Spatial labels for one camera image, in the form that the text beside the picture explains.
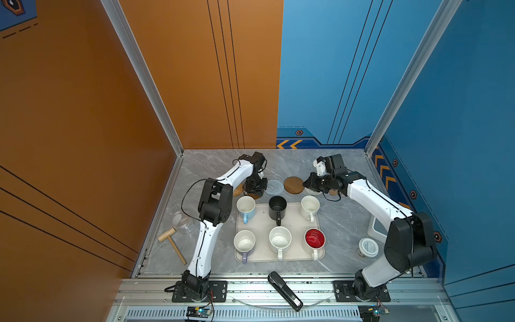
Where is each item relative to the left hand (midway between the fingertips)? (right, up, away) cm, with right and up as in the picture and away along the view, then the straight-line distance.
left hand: (263, 192), depth 100 cm
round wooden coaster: (+16, +3, +5) cm, 17 cm away
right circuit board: (+39, -40, -30) cm, 63 cm away
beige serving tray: (-1, -14, -7) cm, 16 cm away
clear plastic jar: (-33, -12, -16) cm, 39 cm away
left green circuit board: (-23, -39, -29) cm, 54 cm away
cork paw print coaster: (+27, +3, -22) cm, 35 cm away
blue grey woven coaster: (+6, +2, +3) cm, 7 cm away
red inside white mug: (+20, -17, -23) cm, 34 cm away
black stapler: (+8, -32, -29) cm, 44 cm away
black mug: (+6, -6, -11) cm, 14 cm away
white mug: (+21, -5, -9) cm, 23 cm away
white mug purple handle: (-8, -19, -17) cm, 26 cm away
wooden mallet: (-42, -17, -13) cm, 47 cm away
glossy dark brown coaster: (-4, -2, -1) cm, 5 cm away
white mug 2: (+7, -18, -15) cm, 25 cm away
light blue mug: (-8, -6, -7) cm, 12 cm away
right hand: (+17, +5, -13) cm, 22 cm away
